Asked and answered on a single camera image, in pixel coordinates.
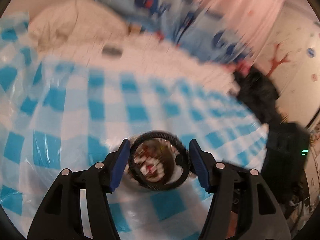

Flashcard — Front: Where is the pink cloth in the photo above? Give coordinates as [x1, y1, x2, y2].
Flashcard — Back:
[235, 61, 251, 75]

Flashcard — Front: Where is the orange tree wall sticker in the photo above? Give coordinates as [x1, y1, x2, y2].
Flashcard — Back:
[266, 44, 291, 77]

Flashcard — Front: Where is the silver round tin lid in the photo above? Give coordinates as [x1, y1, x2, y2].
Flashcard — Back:
[102, 45, 123, 56]

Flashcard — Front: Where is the blue whale print blanket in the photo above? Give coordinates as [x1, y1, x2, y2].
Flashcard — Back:
[94, 0, 253, 63]

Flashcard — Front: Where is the pink curtain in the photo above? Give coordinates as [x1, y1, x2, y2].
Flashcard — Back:
[160, 0, 287, 41]

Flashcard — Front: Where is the blue checkered plastic sheet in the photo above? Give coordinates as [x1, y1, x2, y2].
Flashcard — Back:
[0, 12, 270, 240]

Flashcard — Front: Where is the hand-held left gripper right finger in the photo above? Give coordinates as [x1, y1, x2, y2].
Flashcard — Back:
[189, 138, 292, 240]

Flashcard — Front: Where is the black jacket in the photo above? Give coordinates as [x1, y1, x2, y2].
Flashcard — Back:
[232, 67, 288, 128]

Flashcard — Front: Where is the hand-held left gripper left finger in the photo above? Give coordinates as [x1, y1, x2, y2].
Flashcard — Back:
[27, 138, 131, 240]

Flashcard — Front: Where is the white striped pillow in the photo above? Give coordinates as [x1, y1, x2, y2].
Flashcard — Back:
[29, 1, 241, 101]

